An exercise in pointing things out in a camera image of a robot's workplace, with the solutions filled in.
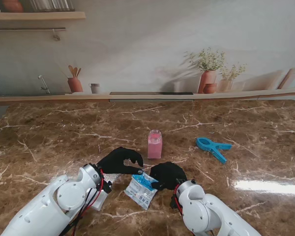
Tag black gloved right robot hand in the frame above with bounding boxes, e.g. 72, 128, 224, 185
149, 162, 187, 191

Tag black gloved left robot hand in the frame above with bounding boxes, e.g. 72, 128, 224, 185
97, 147, 145, 176

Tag clear square bottle pink seasoning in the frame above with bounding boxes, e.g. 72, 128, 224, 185
147, 129, 163, 160

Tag blue white seasoning refill bag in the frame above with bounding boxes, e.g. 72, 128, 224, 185
123, 171, 158, 210

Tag white square bottle cap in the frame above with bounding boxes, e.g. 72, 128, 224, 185
91, 190, 108, 211

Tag blue plastic bag clip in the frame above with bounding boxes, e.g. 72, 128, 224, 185
196, 137, 233, 164

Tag terracotta pot with wooden utensils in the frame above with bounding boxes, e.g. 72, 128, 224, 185
67, 65, 84, 93

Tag small round terracotta pot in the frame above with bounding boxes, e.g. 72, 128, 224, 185
203, 83, 218, 94

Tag tall terracotta vase with flowers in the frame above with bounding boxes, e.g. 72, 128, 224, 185
184, 48, 226, 94

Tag metal faucet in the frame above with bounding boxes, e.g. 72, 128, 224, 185
37, 75, 52, 94

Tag pale vase with plant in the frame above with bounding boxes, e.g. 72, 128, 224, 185
217, 63, 246, 93

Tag row of glass jars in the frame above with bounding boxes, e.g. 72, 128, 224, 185
29, 0, 76, 12

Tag orange pot on shelf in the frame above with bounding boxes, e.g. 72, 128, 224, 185
2, 0, 24, 13

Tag red black right arm cables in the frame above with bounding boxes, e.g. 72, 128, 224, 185
174, 184, 195, 236

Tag red black arm cables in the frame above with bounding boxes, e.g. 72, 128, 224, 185
174, 184, 195, 236
61, 168, 106, 236

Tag red black left arm cables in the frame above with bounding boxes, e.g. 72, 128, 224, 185
61, 168, 106, 236

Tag metal hanging rail with hook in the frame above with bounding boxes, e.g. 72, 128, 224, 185
0, 27, 66, 41

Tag wooden wall shelf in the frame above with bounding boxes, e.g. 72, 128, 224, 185
0, 11, 86, 22

